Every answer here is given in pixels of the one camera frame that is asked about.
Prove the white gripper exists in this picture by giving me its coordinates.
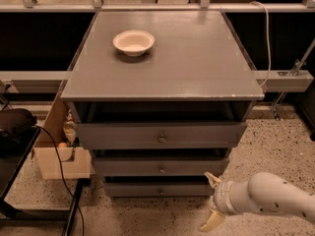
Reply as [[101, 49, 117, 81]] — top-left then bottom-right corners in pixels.
[[200, 172, 237, 232]]

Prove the grey drawer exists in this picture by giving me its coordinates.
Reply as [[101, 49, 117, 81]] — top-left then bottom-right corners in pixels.
[[94, 157, 229, 176], [104, 182, 214, 198], [77, 122, 247, 149]]

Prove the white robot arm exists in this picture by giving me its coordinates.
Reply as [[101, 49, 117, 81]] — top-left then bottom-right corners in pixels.
[[200, 172, 315, 232]]

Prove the grey bottom drawer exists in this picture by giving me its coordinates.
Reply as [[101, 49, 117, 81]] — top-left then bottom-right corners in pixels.
[[104, 182, 214, 198]]

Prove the grey drawer cabinet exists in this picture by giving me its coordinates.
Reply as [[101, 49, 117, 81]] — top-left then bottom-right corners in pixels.
[[61, 11, 264, 186]]

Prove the grey top drawer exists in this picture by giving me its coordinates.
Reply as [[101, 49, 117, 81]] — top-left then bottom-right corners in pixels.
[[77, 122, 247, 149]]

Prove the cardboard box with items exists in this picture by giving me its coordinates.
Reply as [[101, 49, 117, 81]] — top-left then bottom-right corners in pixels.
[[34, 95, 92, 179]]

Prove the white paper bowl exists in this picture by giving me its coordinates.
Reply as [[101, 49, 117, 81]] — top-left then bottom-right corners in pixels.
[[113, 30, 156, 57]]

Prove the black pouch on table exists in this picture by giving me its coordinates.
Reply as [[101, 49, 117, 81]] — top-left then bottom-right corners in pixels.
[[0, 108, 36, 149]]

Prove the metal railing frame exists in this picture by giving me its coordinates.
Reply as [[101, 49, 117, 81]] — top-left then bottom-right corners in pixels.
[[0, 0, 315, 93]]

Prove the white hanging cable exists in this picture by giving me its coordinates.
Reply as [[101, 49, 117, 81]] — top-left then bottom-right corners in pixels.
[[249, 1, 273, 89]]

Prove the black cable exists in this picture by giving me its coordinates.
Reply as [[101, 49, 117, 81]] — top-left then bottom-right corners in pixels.
[[34, 125, 86, 236]]

